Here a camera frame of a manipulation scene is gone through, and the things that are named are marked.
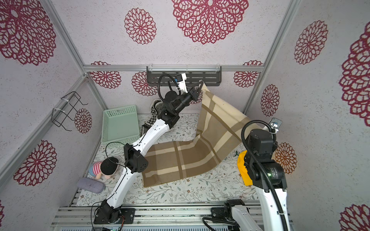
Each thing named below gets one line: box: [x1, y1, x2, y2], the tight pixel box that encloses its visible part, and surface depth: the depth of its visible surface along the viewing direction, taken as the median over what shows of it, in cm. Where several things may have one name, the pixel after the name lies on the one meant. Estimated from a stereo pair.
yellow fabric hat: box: [237, 150, 253, 187], surface depth 90 cm
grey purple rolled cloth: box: [77, 177, 106, 194], surface depth 83 cm
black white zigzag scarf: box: [141, 99, 165, 137], surface depth 111 cm
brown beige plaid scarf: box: [142, 82, 261, 188], surface depth 86 cm
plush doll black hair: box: [100, 156, 119, 176], surface depth 85 cm
